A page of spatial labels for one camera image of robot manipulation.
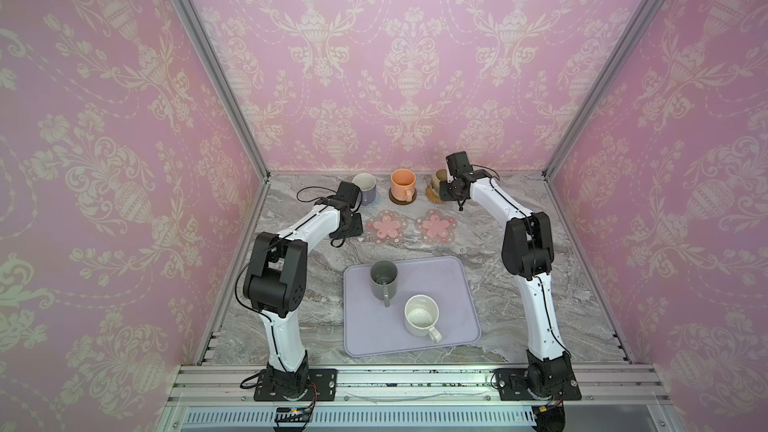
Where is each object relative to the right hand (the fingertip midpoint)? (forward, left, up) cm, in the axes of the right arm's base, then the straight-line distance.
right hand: (450, 189), depth 106 cm
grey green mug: (-31, +25, -2) cm, 40 cm away
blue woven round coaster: (0, +28, -7) cm, 29 cm away
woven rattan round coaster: (+2, +5, -5) cm, 8 cm away
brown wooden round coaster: (0, +19, -5) cm, 20 cm away
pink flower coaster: (-10, +23, -8) cm, 26 cm away
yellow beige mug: (+4, +3, +4) cm, 6 cm away
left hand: (-15, +34, -1) cm, 37 cm away
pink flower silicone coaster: (-11, +6, -9) cm, 15 cm away
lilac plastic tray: (-44, +29, -8) cm, 53 cm away
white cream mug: (-42, +14, -7) cm, 44 cm away
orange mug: (+1, +17, +2) cm, 17 cm away
